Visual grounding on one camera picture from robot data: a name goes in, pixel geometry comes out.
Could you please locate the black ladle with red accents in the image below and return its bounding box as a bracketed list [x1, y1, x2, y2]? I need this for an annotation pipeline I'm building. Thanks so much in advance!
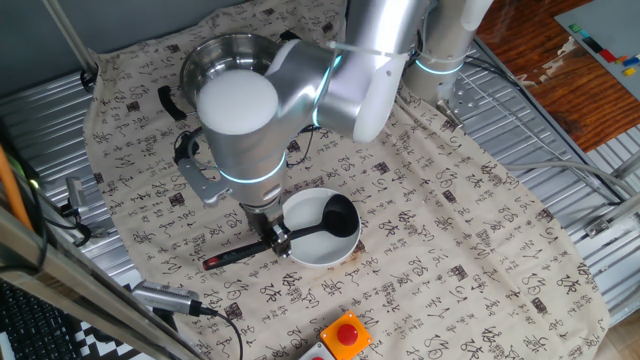
[202, 193, 360, 272]

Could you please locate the brown wooden desk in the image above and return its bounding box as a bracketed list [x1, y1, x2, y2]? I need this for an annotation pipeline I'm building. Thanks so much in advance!
[474, 0, 640, 154]

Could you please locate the black camera cable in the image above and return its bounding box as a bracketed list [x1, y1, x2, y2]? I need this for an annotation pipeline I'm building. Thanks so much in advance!
[199, 305, 245, 360]

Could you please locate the steel pot with black handles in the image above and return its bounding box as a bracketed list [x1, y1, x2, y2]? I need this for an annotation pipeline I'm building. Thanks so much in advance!
[157, 30, 302, 124]

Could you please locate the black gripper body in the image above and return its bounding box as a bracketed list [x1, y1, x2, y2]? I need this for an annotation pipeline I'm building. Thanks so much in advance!
[241, 197, 288, 237]

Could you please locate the aluminium frame bar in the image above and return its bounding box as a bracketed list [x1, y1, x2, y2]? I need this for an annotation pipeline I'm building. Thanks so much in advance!
[0, 202, 206, 360]

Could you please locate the grey board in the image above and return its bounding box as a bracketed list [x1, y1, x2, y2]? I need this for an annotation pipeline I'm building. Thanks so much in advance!
[553, 0, 640, 101]

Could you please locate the white round bowl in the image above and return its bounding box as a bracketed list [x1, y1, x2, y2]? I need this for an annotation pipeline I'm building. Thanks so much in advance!
[274, 187, 362, 268]

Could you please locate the orange pole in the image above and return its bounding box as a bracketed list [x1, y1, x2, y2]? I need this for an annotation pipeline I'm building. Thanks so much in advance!
[0, 144, 34, 231]

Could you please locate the small silver camera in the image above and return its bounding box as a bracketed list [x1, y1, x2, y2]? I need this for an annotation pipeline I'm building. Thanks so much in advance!
[65, 177, 90, 217]

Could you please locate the black arm base cable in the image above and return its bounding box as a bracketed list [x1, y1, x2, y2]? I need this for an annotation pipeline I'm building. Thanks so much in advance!
[414, 19, 427, 62]

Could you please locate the beige calligraphy print cloth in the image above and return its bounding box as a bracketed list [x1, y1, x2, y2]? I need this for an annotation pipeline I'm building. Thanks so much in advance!
[82, 0, 612, 360]

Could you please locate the orange emergency stop button box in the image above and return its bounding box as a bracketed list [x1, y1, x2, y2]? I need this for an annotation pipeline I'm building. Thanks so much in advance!
[319, 309, 374, 360]

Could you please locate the grey metal pole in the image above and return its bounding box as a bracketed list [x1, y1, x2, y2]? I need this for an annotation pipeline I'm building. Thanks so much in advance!
[40, 0, 100, 76]

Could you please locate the black pole clamp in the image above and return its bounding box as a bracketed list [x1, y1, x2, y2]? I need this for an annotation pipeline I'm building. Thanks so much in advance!
[79, 67, 100, 94]

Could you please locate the black keyboard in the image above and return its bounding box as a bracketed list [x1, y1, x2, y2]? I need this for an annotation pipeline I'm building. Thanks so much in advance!
[0, 279, 84, 360]

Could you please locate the white box with red button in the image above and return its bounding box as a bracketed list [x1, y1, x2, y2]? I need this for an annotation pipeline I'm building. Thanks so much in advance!
[298, 341, 337, 360]

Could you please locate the large silver camera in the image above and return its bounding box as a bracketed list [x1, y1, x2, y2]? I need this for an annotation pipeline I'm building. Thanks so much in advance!
[130, 279, 204, 317]

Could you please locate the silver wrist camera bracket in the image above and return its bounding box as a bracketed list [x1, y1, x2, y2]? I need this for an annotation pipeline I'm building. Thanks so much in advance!
[175, 157, 231, 209]

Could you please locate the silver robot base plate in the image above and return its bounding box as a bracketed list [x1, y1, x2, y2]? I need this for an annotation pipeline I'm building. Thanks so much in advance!
[434, 74, 481, 134]

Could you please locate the black white marker board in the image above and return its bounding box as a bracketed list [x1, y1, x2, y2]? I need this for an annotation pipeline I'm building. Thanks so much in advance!
[0, 269, 151, 360]

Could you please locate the aluminium profile rail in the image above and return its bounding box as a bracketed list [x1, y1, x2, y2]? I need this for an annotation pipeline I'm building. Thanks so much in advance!
[583, 192, 640, 239]
[608, 149, 640, 182]

